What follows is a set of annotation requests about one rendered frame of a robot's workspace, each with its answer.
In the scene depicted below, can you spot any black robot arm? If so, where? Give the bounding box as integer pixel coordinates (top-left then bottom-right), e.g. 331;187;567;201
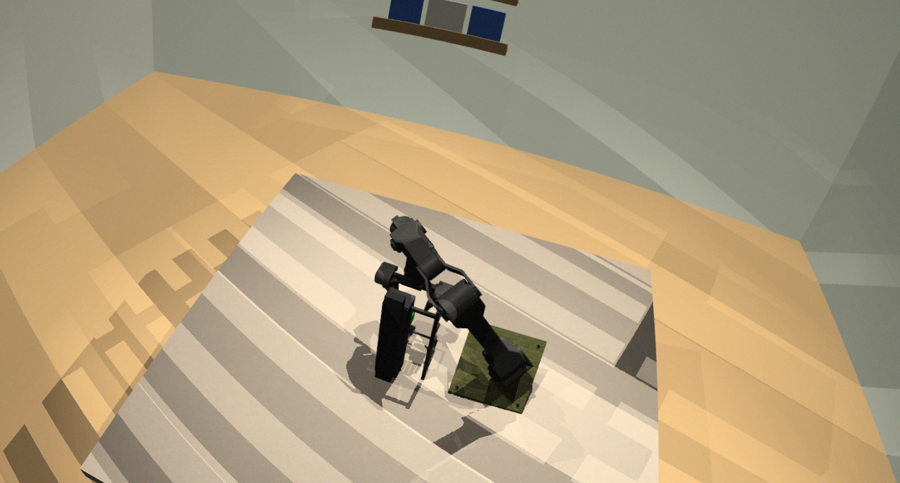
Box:
390;216;533;388

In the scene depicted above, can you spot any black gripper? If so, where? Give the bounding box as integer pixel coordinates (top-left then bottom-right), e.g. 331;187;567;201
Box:
374;262;454;311

